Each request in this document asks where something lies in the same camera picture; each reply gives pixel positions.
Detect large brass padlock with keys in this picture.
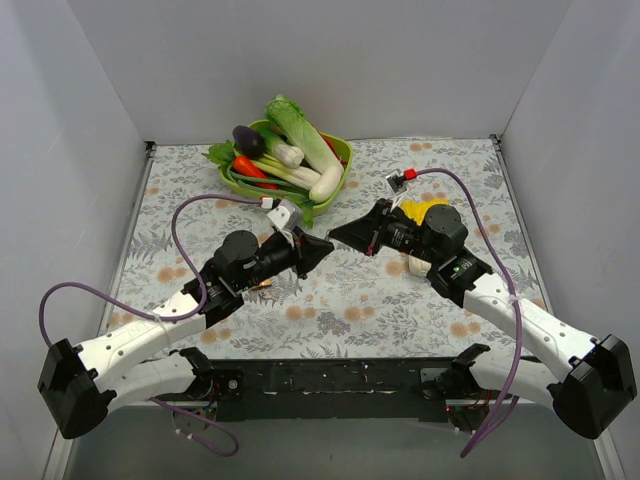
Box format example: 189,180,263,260
251,279,274,301

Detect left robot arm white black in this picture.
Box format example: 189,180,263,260
38,228,334,439

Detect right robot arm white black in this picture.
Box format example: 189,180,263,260
328,199,637,439

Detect yellow napa cabbage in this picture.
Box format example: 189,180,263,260
399,198,451,278

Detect green plastic basket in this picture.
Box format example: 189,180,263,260
205,120,352,216

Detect green celery leaves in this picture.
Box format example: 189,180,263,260
280,194,314,228

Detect floral table mat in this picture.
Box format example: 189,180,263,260
101,138,547,359

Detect white radish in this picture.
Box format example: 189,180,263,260
309,165,343,203

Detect green long beans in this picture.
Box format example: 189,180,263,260
219,166,309,202

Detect green napa cabbage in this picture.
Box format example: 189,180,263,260
265,95,342,174

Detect red orange pepper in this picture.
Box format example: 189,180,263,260
232,155,278,190

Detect white green leek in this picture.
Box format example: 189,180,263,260
257,127,304,169

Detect purple eggplant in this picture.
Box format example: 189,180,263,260
232,125,267,160

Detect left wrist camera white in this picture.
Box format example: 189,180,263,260
260,196,303,232

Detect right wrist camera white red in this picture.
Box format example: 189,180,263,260
385,169,417,209

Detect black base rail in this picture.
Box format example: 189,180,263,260
169,344,501,426

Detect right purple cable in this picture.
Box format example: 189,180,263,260
414,167,524,459

